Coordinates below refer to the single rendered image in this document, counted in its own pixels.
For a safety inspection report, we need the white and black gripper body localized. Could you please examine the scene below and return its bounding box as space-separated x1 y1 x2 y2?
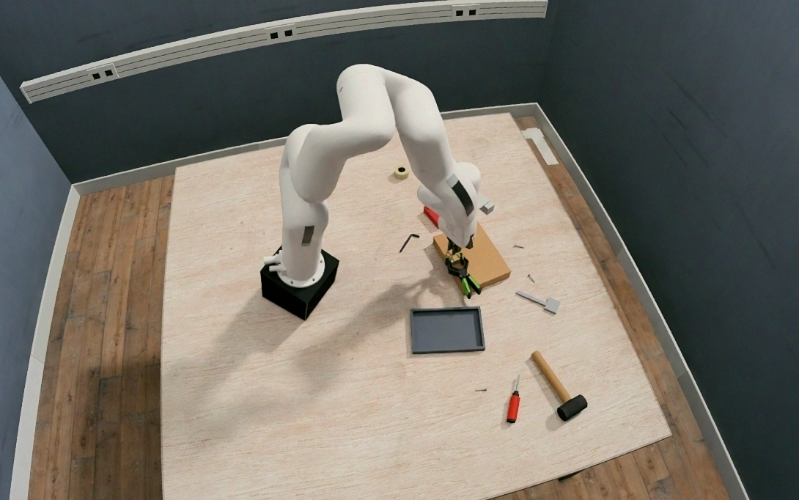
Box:
438 216 476 248

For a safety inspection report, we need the light brown wooden bench board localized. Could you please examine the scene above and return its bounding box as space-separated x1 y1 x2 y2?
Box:
432 221 511 296

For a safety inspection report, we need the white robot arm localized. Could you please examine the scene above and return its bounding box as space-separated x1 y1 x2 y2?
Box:
263 65 495 288

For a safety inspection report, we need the red open tray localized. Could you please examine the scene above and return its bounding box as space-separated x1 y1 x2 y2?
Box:
424 206 439 229

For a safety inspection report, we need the black-headed mallet with wooden handle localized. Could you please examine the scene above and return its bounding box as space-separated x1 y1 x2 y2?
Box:
531 350 588 422

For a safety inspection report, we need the red-handled screwdriver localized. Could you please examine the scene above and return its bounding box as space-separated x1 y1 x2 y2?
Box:
507 374 520 423

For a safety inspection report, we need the small light wooden block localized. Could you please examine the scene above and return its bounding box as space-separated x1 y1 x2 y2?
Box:
446 249 460 265

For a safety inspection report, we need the black spring clamp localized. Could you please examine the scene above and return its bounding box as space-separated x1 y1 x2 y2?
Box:
445 252 482 299

